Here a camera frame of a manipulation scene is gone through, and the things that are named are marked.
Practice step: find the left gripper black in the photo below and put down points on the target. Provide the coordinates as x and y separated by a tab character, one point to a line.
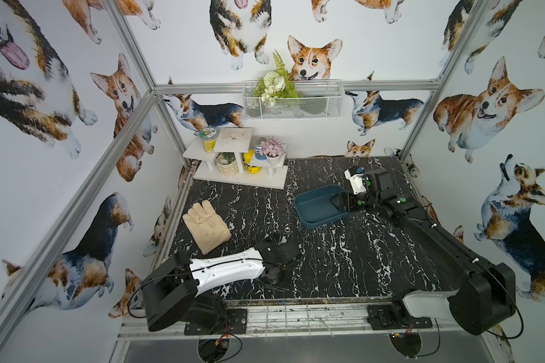
281	247

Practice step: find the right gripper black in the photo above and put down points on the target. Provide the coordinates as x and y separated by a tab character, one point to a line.
359	200

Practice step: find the teal plastic storage box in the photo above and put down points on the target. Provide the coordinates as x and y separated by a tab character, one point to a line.
314	208

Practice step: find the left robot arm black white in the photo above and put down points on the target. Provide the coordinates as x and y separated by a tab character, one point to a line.
179	290

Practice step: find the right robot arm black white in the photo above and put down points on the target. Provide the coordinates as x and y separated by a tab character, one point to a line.
484	294

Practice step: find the beige work glove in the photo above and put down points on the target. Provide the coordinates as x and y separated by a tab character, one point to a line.
208	229

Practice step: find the woven basket with plant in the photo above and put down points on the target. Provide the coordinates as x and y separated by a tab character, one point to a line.
227	164

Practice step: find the white tiered display shelf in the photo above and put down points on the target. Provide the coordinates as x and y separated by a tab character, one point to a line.
252	172

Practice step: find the pink flowers in white pot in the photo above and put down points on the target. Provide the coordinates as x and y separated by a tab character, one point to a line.
273	150

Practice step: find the blue cup on shelf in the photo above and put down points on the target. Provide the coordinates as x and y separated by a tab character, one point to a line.
257	146

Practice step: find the green yellow snack cup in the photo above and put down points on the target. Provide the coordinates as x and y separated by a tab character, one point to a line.
209	136

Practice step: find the green white artificial flowers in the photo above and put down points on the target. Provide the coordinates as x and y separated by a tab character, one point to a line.
276	85

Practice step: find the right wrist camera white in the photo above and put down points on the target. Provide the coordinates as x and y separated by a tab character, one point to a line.
356	178

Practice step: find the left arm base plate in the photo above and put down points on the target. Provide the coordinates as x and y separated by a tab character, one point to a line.
200	322

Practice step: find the white wire wall basket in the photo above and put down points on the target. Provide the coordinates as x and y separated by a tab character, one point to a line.
311	100

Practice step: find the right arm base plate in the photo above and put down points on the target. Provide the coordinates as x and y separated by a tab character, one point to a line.
393	316

